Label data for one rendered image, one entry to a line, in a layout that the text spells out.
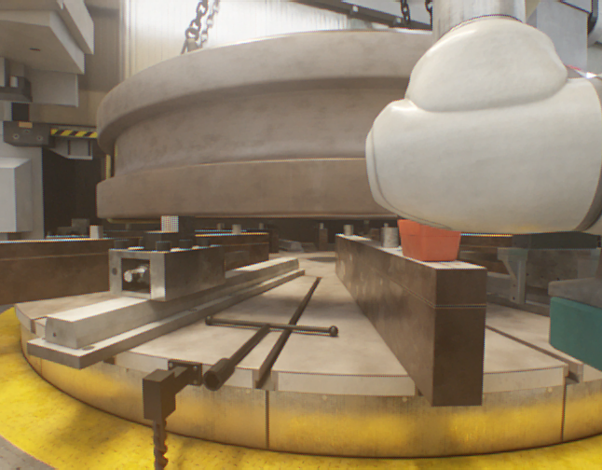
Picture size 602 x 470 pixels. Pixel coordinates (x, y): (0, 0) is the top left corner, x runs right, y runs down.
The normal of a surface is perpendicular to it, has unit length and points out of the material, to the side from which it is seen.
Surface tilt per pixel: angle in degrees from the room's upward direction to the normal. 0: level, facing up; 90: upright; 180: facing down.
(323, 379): 90
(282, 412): 90
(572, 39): 90
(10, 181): 90
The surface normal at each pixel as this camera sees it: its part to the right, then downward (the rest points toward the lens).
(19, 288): 0.71, 0.03
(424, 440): 0.00, 0.04
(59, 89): 0.33, 0.04
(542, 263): -0.92, 0.02
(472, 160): -0.42, 0.18
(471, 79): -0.43, -0.18
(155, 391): -0.25, 0.04
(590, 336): -1.00, 0.00
